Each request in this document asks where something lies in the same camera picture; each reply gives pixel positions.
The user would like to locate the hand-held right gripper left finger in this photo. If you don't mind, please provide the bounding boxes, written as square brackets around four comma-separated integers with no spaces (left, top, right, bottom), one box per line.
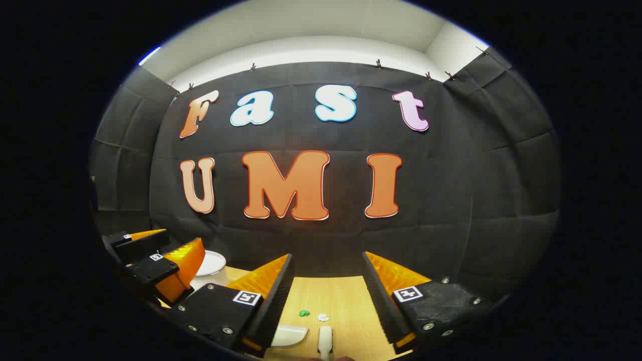
[171,253,295,358]

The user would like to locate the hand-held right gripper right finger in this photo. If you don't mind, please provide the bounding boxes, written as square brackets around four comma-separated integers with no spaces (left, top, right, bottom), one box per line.
[362,250,503,354]

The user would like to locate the white dustpan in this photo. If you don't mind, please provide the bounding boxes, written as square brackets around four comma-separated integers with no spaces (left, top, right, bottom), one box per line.
[271,324,309,347]

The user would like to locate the white ribbed garbage bin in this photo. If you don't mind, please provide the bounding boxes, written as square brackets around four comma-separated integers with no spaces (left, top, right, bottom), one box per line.
[193,250,227,291]

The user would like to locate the small white broom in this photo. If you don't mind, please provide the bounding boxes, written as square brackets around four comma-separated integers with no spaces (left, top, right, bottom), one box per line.
[317,326,334,361]

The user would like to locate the wooden desktop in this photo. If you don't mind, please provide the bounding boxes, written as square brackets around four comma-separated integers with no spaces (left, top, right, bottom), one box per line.
[160,266,417,361]

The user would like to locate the black backdrop cloth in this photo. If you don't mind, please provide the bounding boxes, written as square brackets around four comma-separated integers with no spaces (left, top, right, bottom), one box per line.
[89,48,561,301]

